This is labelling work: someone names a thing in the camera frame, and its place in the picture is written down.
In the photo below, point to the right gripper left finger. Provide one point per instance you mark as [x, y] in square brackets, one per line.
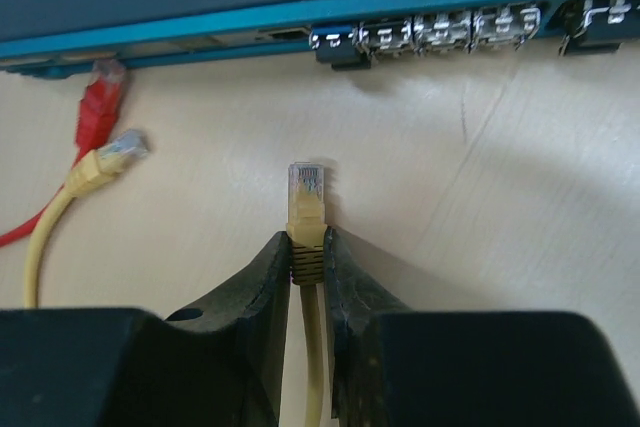
[217, 361]

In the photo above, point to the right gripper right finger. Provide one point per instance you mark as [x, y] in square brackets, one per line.
[395, 366]

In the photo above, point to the dark blue network switch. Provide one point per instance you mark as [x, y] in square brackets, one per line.
[58, 38]

